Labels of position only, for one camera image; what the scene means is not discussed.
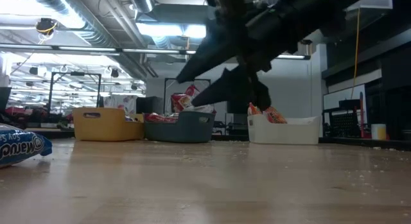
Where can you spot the white plastic bin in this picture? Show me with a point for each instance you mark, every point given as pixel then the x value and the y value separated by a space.
pixel 282 132

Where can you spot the blue soy sauce noodle pack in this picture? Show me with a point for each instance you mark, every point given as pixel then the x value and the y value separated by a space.
pixel 19 147

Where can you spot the yellow plastic bin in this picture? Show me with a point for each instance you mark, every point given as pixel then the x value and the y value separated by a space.
pixel 106 127

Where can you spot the red pole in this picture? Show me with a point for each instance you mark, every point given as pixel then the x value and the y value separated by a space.
pixel 362 115

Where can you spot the white printed cloth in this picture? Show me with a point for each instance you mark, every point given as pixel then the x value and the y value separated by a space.
pixel 120 102

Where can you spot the black adjacent table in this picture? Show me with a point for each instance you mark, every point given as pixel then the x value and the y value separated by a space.
pixel 369 143

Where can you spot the black perforated crate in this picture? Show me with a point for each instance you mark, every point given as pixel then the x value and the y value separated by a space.
pixel 343 123

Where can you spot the black ceiling camera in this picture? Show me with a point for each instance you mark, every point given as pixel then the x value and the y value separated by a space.
pixel 46 26

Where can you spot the black metal stand frame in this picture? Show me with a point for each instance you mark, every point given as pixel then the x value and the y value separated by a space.
pixel 77 73
pixel 200 79

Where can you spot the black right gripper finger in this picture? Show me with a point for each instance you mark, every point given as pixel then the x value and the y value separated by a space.
pixel 218 50
pixel 237 87

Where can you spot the silver ventilation duct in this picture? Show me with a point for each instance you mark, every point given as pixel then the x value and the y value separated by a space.
pixel 141 1

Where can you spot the black box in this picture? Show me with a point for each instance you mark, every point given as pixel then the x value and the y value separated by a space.
pixel 149 105

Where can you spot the teal plastic bin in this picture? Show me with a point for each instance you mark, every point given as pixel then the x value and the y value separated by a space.
pixel 180 129

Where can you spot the white and yellow roll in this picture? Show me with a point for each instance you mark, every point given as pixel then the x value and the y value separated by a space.
pixel 379 131

